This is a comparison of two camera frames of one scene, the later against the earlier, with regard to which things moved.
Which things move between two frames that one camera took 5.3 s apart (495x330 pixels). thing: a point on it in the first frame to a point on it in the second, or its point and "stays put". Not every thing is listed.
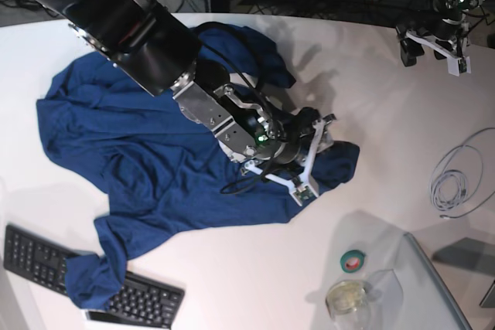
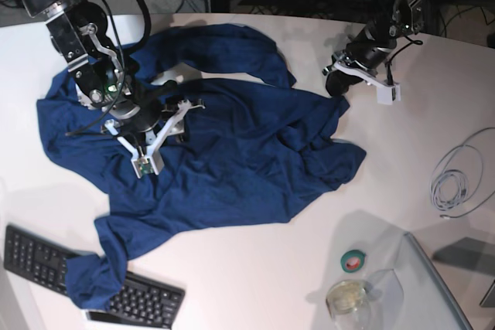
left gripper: x=292 y=144 to x=142 y=111
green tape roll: x=352 y=260 stays put
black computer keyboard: x=145 y=301 stays put
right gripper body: x=448 y=28 to x=370 y=51
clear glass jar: x=348 y=304 stays put
